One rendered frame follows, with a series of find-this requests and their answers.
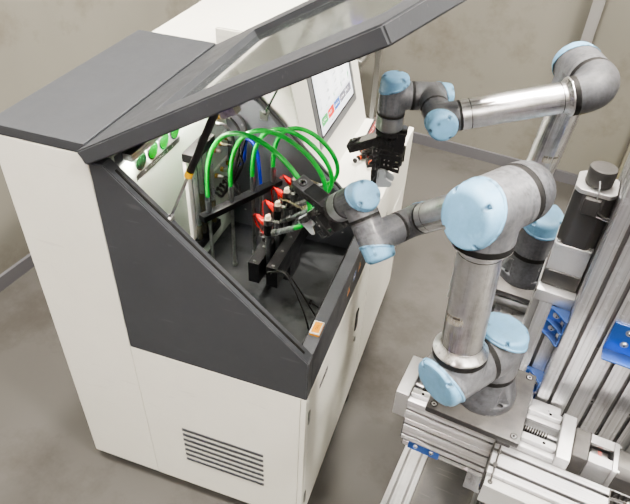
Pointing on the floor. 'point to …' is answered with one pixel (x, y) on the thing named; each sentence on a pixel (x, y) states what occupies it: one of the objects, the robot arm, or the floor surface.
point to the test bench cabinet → (225, 430)
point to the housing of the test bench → (93, 350)
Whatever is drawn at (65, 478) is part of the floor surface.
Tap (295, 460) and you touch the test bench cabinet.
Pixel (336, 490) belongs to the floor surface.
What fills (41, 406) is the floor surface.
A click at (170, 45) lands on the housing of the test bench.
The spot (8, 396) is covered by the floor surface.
